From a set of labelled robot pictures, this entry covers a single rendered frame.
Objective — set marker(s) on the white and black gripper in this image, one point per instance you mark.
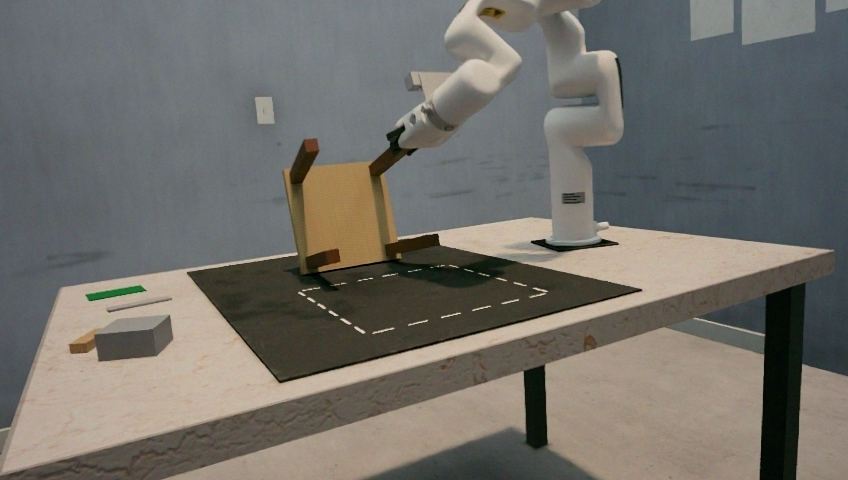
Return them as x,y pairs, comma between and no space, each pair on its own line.
422,135

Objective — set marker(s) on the tan wooden stool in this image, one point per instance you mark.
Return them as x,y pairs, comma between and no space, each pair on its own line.
341,214

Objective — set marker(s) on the tan wooden block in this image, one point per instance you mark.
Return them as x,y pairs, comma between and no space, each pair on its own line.
84,344

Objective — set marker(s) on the dark brown work mat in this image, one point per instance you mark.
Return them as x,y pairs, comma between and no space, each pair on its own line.
296,338

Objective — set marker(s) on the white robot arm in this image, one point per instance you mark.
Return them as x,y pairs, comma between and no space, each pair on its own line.
489,65

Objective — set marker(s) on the green flat block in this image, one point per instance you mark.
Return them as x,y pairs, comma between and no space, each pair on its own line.
115,293

